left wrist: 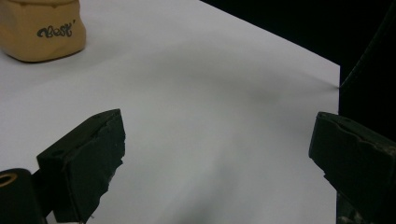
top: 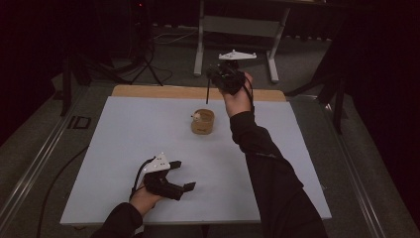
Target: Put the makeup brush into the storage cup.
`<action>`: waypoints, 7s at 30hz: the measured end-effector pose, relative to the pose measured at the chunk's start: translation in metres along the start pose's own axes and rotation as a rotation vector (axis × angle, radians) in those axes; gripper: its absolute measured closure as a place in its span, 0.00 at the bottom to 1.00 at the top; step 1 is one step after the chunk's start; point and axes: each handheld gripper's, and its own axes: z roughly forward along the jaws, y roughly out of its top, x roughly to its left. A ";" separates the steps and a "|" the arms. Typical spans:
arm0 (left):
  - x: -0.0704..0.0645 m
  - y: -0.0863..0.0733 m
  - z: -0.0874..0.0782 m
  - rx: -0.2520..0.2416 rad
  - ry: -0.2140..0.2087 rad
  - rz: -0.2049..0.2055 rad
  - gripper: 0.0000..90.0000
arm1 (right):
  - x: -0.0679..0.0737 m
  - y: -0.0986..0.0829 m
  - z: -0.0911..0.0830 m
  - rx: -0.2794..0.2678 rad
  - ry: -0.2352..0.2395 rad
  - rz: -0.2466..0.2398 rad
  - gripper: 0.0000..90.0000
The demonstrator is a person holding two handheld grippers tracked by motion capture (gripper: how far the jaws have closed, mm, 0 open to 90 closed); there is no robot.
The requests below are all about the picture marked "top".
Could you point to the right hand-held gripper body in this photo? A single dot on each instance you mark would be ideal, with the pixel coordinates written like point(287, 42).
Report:
point(229, 77)

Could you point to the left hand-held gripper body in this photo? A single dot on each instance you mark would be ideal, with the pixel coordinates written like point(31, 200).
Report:
point(161, 186)

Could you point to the thin black stick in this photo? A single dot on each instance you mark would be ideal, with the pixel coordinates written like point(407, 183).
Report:
point(208, 91)

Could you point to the person's left hand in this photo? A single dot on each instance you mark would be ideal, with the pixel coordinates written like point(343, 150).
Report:
point(145, 200)

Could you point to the person's right hand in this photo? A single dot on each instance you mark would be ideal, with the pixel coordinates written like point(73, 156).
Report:
point(239, 100)

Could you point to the small white figure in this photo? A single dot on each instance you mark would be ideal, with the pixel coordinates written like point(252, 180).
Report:
point(196, 116)

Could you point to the round wooden cup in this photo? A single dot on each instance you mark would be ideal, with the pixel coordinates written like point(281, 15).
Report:
point(202, 127)

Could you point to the white table leg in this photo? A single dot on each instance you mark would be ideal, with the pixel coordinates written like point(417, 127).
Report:
point(141, 229)

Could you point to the pale blue table board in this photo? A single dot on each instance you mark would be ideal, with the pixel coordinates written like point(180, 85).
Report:
point(125, 139)

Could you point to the black tripod stand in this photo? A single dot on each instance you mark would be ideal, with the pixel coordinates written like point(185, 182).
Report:
point(145, 62)

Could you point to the black floor plate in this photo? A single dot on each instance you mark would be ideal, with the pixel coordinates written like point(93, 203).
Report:
point(79, 122)

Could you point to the black metal stand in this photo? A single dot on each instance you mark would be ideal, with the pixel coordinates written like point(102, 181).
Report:
point(333, 86)

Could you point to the white metal desk frame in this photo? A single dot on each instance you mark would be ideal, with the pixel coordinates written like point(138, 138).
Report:
point(237, 27)

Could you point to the metal floor rail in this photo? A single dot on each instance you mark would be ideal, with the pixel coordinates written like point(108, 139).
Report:
point(29, 180)
point(356, 172)

